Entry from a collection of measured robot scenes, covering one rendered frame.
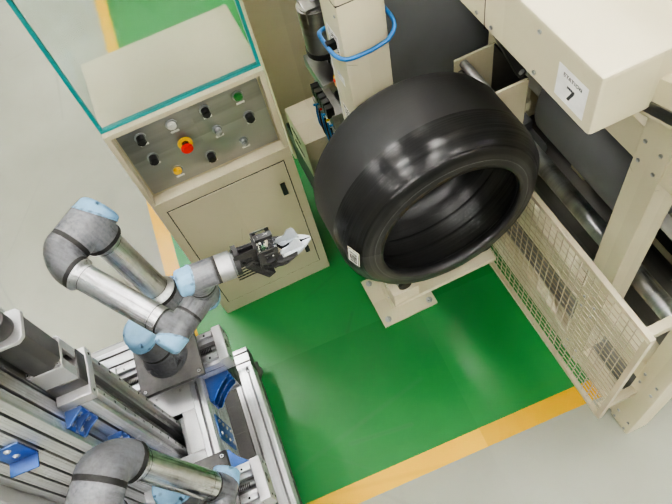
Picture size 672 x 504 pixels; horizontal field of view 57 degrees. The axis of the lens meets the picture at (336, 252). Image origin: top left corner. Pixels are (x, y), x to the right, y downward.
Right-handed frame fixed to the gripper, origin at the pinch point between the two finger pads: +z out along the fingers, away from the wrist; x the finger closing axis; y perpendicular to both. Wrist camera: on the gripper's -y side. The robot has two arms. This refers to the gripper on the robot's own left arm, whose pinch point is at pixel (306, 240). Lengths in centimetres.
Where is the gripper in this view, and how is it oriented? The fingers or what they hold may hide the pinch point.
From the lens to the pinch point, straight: 166.3
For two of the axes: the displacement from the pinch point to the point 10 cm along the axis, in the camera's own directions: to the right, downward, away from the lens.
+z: 9.2, -3.5, 1.9
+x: -4.0, -7.5, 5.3
